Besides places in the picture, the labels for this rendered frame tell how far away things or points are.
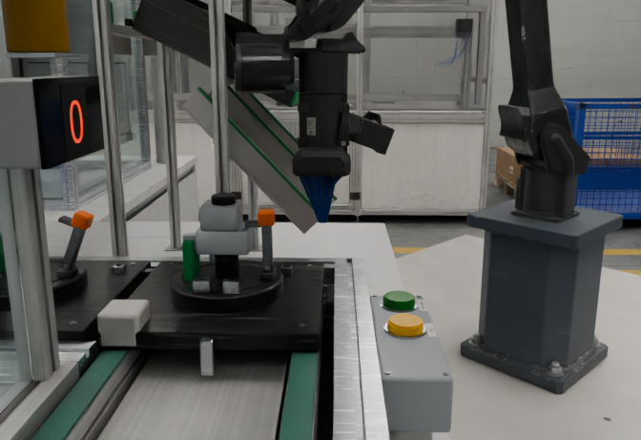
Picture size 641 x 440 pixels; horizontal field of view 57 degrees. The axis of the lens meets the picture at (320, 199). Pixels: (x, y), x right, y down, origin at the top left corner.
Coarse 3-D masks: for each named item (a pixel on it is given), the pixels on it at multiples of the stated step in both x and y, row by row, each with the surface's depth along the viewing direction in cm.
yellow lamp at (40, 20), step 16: (16, 0) 48; (32, 0) 48; (48, 0) 48; (64, 0) 50; (16, 16) 48; (32, 16) 48; (48, 16) 49; (64, 16) 50; (16, 32) 48; (32, 32) 48; (48, 32) 49; (64, 32) 50; (16, 48) 49; (32, 48) 49; (48, 48) 49; (64, 48) 50
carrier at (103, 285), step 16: (64, 272) 74; (80, 272) 77; (96, 272) 82; (128, 272) 82; (64, 288) 73; (80, 288) 75; (96, 288) 76; (112, 288) 76; (128, 288) 78; (64, 304) 71; (80, 304) 71; (96, 304) 71; (64, 320) 67; (80, 320) 67; (96, 320) 68; (64, 336) 64; (80, 336) 64
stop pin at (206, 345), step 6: (204, 342) 63; (210, 342) 63; (204, 348) 63; (210, 348) 63; (204, 354) 63; (210, 354) 63; (204, 360) 63; (210, 360) 63; (204, 366) 63; (210, 366) 63; (204, 372) 64; (210, 372) 64
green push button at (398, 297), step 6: (384, 294) 74; (390, 294) 74; (396, 294) 74; (402, 294) 74; (408, 294) 74; (384, 300) 73; (390, 300) 72; (396, 300) 72; (402, 300) 72; (408, 300) 72; (414, 300) 73; (390, 306) 72; (396, 306) 72; (402, 306) 72; (408, 306) 72
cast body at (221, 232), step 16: (208, 208) 71; (224, 208) 71; (240, 208) 74; (208, 224) 71; (224, 224) 71; (240, 224) 75; (192, 240) 74; (208, 240) 72; (224, 240) 72; (240, 240) 72
